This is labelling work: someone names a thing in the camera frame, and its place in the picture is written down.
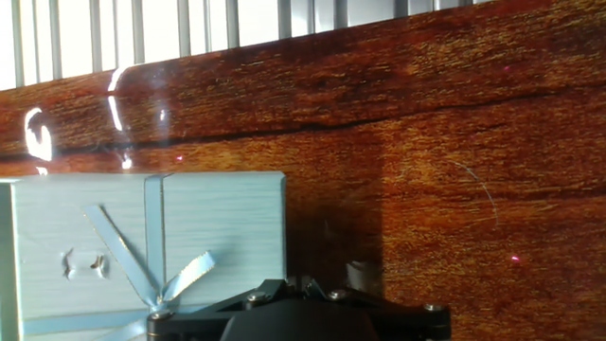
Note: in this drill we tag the wood-grain table mat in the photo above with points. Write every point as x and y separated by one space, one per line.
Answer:
426 142

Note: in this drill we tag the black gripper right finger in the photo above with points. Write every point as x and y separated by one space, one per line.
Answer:
407 317

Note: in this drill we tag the light blue ribboned box casing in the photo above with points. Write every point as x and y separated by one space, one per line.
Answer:
218 227

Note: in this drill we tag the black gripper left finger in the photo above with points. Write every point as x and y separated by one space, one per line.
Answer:
199 317

